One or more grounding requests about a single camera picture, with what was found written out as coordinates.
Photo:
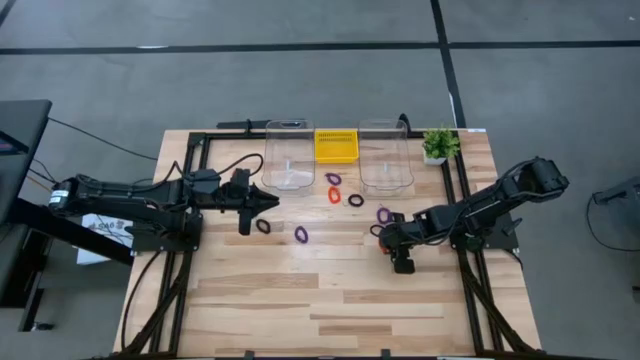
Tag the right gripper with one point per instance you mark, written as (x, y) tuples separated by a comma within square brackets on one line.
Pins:
[(402, 245)]

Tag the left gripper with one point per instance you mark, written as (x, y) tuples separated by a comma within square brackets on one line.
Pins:
[(235, 197)]

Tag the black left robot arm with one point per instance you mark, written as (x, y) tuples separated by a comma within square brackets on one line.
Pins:
[(125, 192)]

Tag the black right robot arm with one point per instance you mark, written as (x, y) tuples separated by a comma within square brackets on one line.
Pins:
[(500, 197)]

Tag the clear plastic bin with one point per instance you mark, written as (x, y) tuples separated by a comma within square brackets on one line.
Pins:
[(287, 150), (385, 150)]

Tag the yellow plastic basket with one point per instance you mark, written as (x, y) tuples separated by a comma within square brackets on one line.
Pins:
[(336, 147)]

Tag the green plant in white pot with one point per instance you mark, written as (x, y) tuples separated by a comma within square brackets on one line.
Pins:
[(440, 145)]

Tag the black table clamp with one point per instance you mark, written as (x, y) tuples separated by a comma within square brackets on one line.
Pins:
[(249, 355), (385, 354)]

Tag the black hook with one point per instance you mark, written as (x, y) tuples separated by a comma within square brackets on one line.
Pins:
[(405, 122)]

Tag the white cardboard box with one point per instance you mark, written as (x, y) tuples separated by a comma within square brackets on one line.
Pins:
[(100, 252)]

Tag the black desk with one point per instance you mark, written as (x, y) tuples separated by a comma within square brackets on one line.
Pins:
[(25, 120)]

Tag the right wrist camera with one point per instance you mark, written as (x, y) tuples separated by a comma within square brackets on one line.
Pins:
[(427, 220)]

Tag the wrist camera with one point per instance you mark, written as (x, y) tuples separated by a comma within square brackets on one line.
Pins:
[(206, 181), (427, 220)]

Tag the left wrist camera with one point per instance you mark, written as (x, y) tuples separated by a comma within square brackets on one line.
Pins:
[(206, 181)]

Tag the black flat bracket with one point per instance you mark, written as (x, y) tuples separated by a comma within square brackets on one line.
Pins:
[(235, 125)]

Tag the black aluminium frame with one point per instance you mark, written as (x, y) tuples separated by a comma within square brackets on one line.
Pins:
[(197, 137)]

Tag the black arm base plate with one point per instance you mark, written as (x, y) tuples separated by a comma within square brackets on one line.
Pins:
[(505, 240), (150, 245)]

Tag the black desk leg frame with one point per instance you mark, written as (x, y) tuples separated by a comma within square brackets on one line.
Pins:
[(75, 230)]

